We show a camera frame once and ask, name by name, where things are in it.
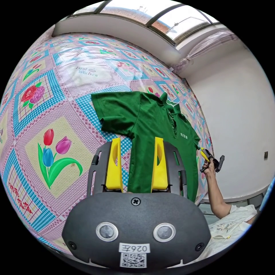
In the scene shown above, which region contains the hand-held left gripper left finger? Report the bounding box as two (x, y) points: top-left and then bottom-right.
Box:
(105, 137), (123, 193)

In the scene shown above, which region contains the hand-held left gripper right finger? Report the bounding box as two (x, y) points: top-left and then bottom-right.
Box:
(151, 137), (168, 193)

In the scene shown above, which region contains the green t-shirt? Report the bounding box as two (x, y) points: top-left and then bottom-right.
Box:
(91, 91), (201, 201)

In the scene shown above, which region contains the person's right forearm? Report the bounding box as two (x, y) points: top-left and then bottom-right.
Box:
(206, 173), (232, 216)

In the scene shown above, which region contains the person's right hand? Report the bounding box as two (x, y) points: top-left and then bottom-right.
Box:
(202, 160), (216, 178)

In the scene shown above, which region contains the person's body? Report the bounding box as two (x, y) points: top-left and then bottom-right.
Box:
(200, 176), (275, 258)

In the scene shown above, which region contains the bed with floral printed sheet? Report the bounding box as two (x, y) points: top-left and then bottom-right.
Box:
(0, 32), (213, 256)

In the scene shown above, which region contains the pink curtain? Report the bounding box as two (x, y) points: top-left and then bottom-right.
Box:
(172, 30), (239, 73)

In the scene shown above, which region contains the window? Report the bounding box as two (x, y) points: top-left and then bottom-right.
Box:
(71, 0), (222, 44)

